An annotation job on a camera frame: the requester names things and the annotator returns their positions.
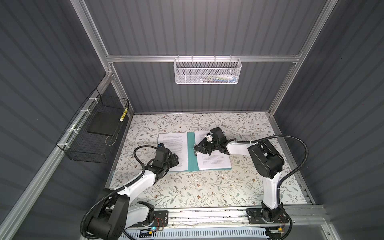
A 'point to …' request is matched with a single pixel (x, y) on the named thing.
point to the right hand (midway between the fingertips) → (195, 149)
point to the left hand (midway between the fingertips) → (175, 158)
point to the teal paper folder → (192, 163)
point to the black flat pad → (105, 123)
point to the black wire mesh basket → (80, 144)
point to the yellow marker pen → (122, 117)
